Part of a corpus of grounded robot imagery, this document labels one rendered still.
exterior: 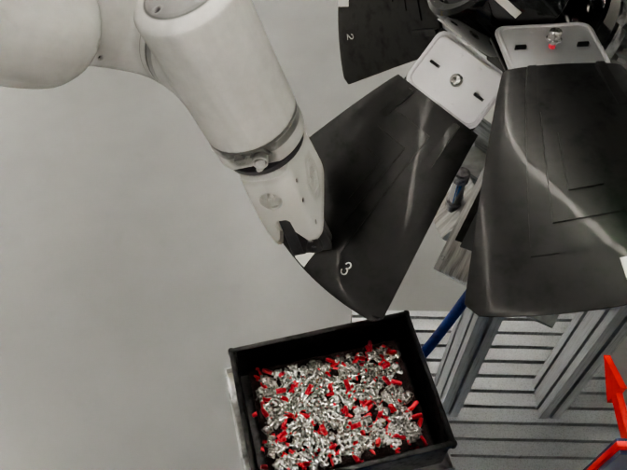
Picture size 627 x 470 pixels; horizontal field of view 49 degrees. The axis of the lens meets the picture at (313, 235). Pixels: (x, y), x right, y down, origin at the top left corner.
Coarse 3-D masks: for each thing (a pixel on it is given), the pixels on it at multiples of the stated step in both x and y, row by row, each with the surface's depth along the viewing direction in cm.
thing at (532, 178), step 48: (528, 96) 56; (576, 96) 55; (624, 96) 55; (528, 144) 53; (576, 144) 52; (624, 144) 52; (528, 192) 51; (576, 192) 50; (624, 192) 49; (480, 240) 51; (528, 240) 49; (576, 240) 48; (624, 240) 47; (480, 288) 49; (528, 288) 48; (576, 288) 46; (624, 288) 45
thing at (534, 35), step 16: (496, 32) 61; (512, 32) 61; (528, 32) 61; (544, 32) 61; (576, 32) 61; (592, 32) 61; (512, 48) 60; (528, 48) 60; (544, 48) 60; (560, 48) 60; (576, 48) 60; (592, 48) 60; (512, 64) 58; (528, 64) 59; (544, 64) 59
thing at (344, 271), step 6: (342, 258) 74; (348, 258) 74; (354, 258) 74; (342, 264) 74; (348, 264) 74; (354, 264) 73; (336, 270) 74; (342, 270) 74; (348, 270) 74; (354, 270) 73; (342, 276) 74; (348, 276) 74
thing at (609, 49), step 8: (624, 0) 66; (624, 8) 65; (624, 16) 65; (616, 24) 65; (616, 32) 64; (624, 32) 65; (608, 40) 65; (616, 40) 65; (608, 48) 65; (616, 48) 65; (608, 56) 65
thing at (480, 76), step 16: (448, 32) 69; (432, 48) 70; (448, 48) 69; (464, 48) 69; (416, 64) 70; (432, 64) 70; (448, 64) 69; (464, 64) 69; (480, 64) 69; (416, 80) 71; (432, 80) 70; (448, 80) 70; (464, 80) 69; (480, 80) 69; (496, 80) 68; (432, 96) 70; (448, 96) 70; (464, 96) 69; (448, 112) 70; (464, 112) 70; (480, 112) 69
